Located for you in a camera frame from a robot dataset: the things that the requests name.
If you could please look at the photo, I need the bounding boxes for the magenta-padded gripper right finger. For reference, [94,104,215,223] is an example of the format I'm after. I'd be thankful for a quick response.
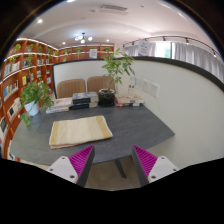
[131,144,180,187]

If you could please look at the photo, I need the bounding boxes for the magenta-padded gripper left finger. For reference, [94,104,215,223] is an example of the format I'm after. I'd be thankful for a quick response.
[46,144,96,188]

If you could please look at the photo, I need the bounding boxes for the cream and yellow striped towel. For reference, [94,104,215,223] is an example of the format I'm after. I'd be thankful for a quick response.
[48,115,114,150]

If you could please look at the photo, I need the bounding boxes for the dark table leg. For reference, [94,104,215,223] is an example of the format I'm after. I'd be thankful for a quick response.
[114,157,128,180]

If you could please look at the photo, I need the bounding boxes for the thin white book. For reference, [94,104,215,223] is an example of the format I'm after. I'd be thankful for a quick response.
[45,106,72,115]

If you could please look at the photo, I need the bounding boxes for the thick dark blue book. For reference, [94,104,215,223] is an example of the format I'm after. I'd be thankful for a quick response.
[70,99,100,111]

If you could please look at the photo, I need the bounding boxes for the leafy plant in white pot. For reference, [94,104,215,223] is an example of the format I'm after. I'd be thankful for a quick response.
[19,80,55,128]

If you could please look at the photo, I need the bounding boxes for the book with red spine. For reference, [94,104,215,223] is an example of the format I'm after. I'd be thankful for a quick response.
[115,101,143,108]

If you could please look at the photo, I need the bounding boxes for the beige cover book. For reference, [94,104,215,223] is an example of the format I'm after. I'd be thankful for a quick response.
[114,94,146,105]

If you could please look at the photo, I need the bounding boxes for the thick book with grey cover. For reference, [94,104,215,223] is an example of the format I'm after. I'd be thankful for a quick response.
[72,91,100,102]

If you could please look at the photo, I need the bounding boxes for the small tree in black pot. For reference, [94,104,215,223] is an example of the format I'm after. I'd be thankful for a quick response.
[98,48,136,108]

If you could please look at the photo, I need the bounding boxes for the white standing paper card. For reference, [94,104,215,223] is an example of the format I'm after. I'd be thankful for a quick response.
[127,75,139,96]

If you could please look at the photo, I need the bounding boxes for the orange wooden bookshelf unit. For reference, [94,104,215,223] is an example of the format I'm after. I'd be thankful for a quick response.
[0,37,116,161]

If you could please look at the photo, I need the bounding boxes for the white curtains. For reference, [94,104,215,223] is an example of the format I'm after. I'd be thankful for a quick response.
[123,41,224,84]

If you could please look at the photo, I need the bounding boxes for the white hanging poster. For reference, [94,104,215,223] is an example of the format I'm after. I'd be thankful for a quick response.
[137,39,151,57]

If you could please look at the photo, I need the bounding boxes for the multi-bulb ceiling lamp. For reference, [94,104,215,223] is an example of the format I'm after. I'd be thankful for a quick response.
[74,32,94,45]

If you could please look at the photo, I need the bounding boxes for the recessed ceiling spotlights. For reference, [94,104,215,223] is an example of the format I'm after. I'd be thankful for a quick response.
[35,0,116,46]

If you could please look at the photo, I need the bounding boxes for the ceiling air vent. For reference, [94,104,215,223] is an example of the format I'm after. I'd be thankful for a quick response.
[97,3,129,16]

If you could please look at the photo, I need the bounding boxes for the white wall socket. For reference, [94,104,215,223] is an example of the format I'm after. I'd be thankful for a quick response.
[149,82,161,99]
[141,79,151,94]

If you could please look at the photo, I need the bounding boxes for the black track light rail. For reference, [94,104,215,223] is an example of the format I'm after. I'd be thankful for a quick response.
[122,34,218,58]

